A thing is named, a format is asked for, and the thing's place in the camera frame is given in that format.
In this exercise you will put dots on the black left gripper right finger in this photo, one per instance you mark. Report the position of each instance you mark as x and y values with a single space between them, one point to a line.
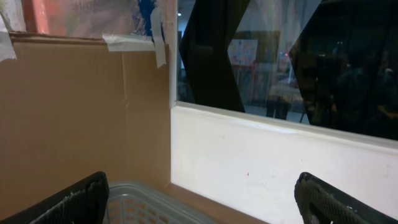
321 203

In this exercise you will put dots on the white tape strip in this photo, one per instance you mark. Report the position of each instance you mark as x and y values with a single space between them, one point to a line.
136 43

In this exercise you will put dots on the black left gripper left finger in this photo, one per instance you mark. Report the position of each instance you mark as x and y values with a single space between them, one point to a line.
81 203

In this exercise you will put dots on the grey plastic basket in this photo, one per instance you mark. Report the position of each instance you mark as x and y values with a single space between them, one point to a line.
134 202

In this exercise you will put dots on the brown cardboard panel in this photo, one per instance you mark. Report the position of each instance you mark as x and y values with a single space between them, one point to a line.
70 108

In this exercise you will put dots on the dark glass window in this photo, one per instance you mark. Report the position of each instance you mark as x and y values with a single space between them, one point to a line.
326 63

